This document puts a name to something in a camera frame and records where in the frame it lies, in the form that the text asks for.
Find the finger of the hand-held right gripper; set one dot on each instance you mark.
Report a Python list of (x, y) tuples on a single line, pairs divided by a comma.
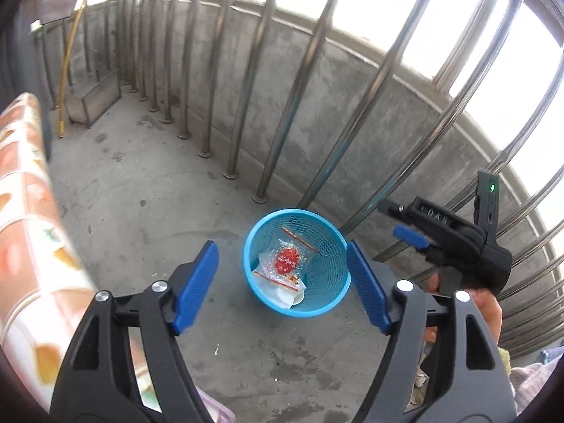
[(392, 208), (409, 236)]

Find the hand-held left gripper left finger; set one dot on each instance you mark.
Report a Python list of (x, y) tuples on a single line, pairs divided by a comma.
[(196, 286)]

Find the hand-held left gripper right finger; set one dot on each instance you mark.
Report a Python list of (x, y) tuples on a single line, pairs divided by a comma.
[(368, 291)]

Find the blue mesh basket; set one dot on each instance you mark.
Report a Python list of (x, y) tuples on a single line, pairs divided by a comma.
[(326, 302)]

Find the person's right hand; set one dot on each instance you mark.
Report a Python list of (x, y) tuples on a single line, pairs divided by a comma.
[(489, 315)]

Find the white crumpled paper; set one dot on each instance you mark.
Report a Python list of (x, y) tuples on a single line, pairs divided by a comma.
[(275, 298)]

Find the clear packet with red print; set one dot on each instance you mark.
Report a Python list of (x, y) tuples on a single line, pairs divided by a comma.
[(287, 261)]

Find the purple slipper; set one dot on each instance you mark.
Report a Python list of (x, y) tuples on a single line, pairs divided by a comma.
[(218, 407)]

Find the person's clothing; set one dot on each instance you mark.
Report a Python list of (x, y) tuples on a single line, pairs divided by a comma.
[(528, 376)]

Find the metal railing bars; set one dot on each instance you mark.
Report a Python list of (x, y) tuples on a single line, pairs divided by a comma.
[(319, 48)]

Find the grey metal box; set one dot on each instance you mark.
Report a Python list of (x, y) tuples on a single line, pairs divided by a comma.
[(94, 99)]

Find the yellow stick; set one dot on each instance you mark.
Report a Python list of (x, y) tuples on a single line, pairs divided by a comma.
[(66, 75)]

